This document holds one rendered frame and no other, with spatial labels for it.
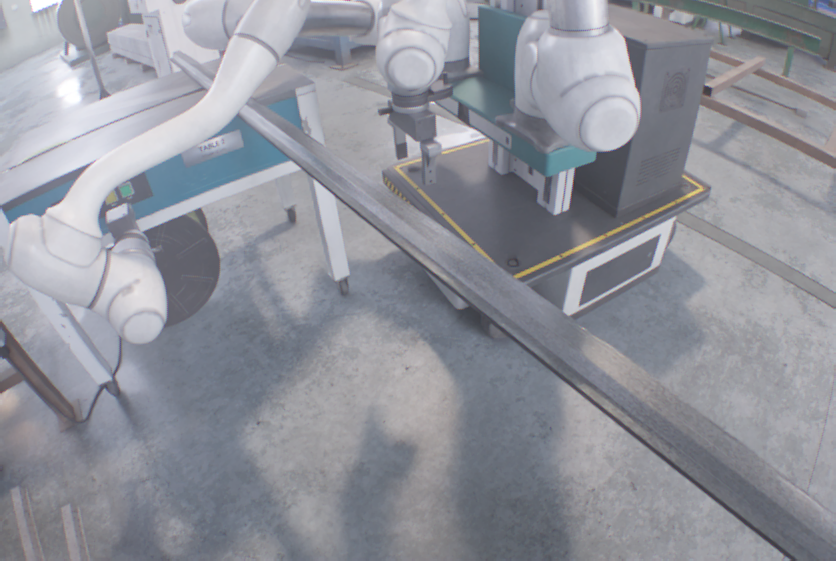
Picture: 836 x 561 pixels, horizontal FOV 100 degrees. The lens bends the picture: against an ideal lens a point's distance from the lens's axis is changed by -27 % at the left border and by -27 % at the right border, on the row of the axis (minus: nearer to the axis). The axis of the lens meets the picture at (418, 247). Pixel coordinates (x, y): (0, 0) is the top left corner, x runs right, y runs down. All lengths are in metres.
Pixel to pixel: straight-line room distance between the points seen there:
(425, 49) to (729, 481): 0.65
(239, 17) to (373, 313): 1.00
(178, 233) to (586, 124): 1.15
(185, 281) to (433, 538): 1.05
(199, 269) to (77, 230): 0.85
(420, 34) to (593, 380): 0.52
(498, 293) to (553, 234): 0.82
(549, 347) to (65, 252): 0.65
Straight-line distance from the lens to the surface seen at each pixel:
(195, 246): 1.51
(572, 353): 0.47
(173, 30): 3.28
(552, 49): 0.79
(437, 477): 1.21
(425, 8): 0.76
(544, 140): 1.01
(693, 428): 0.45
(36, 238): 0.76
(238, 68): 0.85
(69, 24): 8.31
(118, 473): 1.50
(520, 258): 1.22
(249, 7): 0.91
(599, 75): 0.78
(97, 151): 1.23
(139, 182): 1.20
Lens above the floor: 1.11
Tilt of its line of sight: 39 degrees down
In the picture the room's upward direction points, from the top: 4 degrees counter-clockwise
